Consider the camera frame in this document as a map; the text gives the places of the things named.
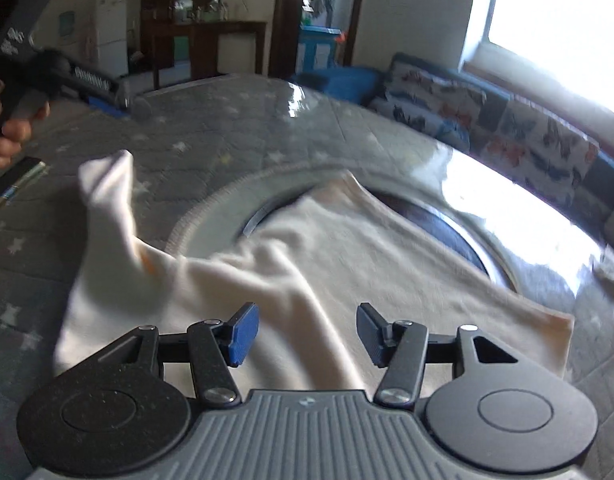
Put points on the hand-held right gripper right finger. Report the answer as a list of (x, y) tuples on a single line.
[(369, 335)]

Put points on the white refrigerator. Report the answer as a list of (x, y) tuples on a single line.
[(112, 35)]

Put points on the round black induction cooktop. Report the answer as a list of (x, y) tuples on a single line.
[(447, 230)]

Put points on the dark wooden door frame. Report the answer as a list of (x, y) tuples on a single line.
[(287, 20)]

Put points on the dark wooden cabinet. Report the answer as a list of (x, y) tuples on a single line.
[(212, 45)]

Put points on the cream garment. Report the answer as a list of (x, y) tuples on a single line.
[(287, 270)]

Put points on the blue sofa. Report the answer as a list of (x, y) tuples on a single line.
[(347, 85)]

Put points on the butterfly print pillow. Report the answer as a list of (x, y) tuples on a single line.
[(417, 120), (532, 150), (437, 82)]

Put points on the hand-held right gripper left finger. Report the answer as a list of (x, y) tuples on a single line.
[(242, 335)]

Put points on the blue plastic chair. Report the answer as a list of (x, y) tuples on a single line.
[(319, 47)]

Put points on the person's left hand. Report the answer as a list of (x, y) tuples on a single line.
[(17, 132)]

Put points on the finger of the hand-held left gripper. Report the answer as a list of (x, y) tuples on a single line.
[(94, 82)]

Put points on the window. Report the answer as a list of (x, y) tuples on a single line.
[(562, 20)]

